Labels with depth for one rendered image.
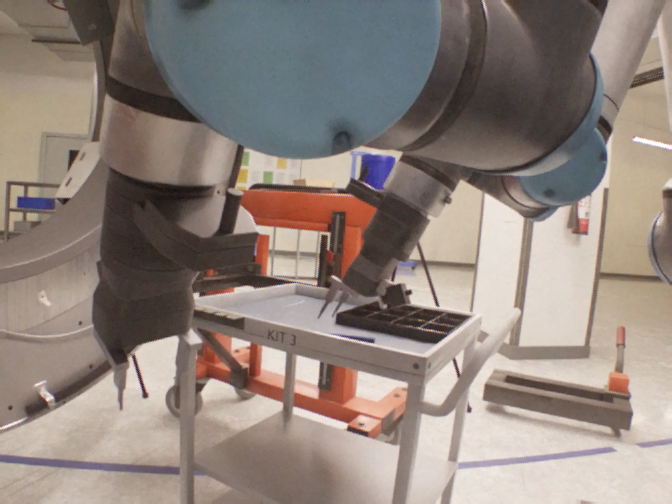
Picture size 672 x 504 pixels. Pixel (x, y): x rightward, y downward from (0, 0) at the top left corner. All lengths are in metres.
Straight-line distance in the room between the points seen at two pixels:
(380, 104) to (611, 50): 0.42
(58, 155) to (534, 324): 9.26
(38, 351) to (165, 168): 0.74
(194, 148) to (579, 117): 0.22
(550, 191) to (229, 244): 0.34
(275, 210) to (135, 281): 1.36
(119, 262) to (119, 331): 0.06
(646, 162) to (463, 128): 14.07
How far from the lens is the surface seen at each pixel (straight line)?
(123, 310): 0.35
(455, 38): 0.19
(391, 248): 0.62
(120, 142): 0.29
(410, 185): 0.61
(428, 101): 0.19
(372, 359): 0.77
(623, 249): 13.68
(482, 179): 0.64
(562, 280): 3.56
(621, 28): 0.57
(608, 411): 2.37
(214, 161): 0.29
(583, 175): 0.50
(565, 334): 3.67
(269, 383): 1.77
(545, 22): 0.24
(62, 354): 1.01
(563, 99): 0.25
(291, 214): 1.63
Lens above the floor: 0.89
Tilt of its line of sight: 4 degrees down
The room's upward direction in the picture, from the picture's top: 5 degrees clockwise
